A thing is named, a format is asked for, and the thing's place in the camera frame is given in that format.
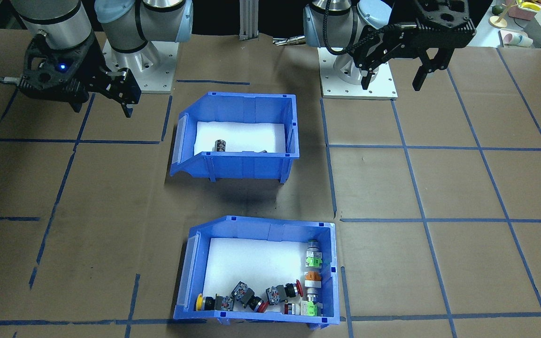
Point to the blue plastic storage bin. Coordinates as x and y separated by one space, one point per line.
251 226
233 169

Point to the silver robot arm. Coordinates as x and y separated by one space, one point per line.
54 19
341 19

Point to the wooden toy stand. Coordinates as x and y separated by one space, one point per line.
499 21

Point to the small green ball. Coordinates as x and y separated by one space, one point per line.
498 9

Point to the white patterned paper cup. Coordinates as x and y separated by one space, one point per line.
514 38

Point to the silver metal connector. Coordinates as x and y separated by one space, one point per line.
289 41

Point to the yellow and pink toy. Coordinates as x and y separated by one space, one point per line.
526 8

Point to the white foam bin liner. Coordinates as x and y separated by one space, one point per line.
247 134
251 263

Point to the yellow mushroom push button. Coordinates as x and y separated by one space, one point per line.
214 303

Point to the red mushroom push button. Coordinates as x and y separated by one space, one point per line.
276 295
242 292

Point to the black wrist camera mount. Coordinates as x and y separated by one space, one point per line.
40 87
432 9

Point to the white square base plate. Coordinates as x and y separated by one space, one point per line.
385 87
162 70

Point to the small black switch part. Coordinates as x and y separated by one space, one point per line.
220 146

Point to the aluminium profile post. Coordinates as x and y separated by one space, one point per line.
249 19

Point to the green block switch silver head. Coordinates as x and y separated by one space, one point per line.
314 259

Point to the orange block switch silver head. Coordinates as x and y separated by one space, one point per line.
313 276

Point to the green block switch red head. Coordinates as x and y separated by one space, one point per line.
311 308

